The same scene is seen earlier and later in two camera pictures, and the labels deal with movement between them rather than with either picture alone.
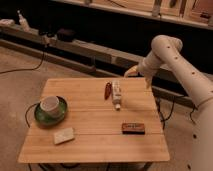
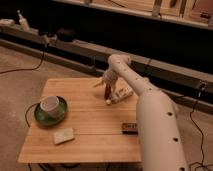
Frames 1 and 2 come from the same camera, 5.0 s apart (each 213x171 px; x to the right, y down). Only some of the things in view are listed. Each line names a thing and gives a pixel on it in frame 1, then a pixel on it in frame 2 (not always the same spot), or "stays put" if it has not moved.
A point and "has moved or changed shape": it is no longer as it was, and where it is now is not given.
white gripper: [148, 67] → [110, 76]
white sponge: [63, 136] stays put
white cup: [51, 106] stays put
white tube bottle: [117, 95] has moved or changed shape
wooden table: [108, 120] stays put
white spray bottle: [23, 22] stays put
